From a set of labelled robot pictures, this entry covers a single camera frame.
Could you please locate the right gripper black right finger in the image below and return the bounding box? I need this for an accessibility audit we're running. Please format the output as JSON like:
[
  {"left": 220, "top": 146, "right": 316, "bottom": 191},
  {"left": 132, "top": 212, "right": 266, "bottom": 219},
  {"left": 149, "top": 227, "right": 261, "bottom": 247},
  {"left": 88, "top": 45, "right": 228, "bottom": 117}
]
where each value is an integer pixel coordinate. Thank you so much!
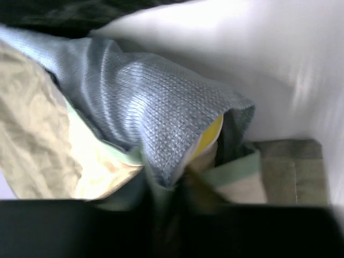
[{"left": 182, "top": 205, "right": 343, "bottom": 257}]

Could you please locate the cream yellow foam pillow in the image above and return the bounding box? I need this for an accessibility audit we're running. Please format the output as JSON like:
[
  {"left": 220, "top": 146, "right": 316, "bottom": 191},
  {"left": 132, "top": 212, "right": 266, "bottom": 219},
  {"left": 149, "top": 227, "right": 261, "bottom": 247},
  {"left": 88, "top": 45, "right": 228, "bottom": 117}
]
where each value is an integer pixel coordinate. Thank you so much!
[{"left": 187, "top": 114, "right": 224, "bottom": 163}]

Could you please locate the black floral plush pillow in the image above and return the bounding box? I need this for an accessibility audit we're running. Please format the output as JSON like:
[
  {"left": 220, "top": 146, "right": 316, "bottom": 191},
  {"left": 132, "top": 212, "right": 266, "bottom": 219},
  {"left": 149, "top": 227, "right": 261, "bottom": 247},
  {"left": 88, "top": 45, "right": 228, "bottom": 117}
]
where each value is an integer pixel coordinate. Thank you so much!
[{"left": 1, "top": 0, "right": 182, "bottom": 38}]

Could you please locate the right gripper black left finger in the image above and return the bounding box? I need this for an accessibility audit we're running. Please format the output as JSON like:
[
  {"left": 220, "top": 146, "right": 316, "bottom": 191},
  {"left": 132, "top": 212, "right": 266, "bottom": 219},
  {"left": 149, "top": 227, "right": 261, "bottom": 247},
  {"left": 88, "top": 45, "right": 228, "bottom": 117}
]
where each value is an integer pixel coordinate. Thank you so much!
[{"left": 1, "top": 200, "right": 153, "bottom": 257}]

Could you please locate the beige green blue pillowcase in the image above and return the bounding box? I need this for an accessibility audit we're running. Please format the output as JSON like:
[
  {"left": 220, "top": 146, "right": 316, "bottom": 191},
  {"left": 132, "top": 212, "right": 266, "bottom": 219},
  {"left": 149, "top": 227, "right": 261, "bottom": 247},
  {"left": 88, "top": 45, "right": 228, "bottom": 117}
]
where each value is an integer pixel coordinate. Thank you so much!
[{"left": 0, "top": 24, "right": 330, "bottom": 210}]

